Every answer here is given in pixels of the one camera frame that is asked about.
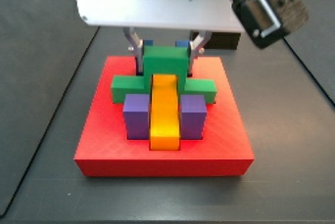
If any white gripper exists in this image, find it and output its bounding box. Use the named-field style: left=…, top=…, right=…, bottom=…
left=76, top=0, right=244, bottom=73

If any green bridge-shaped block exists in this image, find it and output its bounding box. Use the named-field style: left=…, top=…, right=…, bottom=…
left=111, top=46, right=217, bottom=104

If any black U-shaped fixture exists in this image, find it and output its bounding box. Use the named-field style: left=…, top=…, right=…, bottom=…
left=190, top=30, right=241, bottom=50

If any red base board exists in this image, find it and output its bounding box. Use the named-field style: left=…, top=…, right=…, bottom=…
left=75, top=57, right=253, bottom=177

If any right dark blue block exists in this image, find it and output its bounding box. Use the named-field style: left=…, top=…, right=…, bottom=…
left=175, top=40, right=190, bottom=48

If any dark blue block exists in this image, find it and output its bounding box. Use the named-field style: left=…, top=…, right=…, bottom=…
left=175, top=40, right=190, bottom=48
left=143, top=40, right=154, bottom=46

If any left dark blue block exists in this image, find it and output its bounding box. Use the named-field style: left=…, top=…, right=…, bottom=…
left=143, top=40, right=154, bottom=46

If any right purple block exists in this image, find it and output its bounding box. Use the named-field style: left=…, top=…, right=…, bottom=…
left=179, top=95, right=206, bottom=140

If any purple block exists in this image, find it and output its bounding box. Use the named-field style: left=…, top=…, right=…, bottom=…
left=179, top=95, right=206, bottom=140
left=123, top=94, right=149, bottom=140

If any left purple block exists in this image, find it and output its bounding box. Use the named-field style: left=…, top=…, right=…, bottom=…
left=123, top=94, right=149, bottom=140

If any yellow long bar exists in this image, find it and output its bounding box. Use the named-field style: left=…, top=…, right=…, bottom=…
left=149, top=74, right=181, bottom=151

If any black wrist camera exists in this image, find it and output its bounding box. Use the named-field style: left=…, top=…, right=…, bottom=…
left=232, top=0, right=308, bottom=49

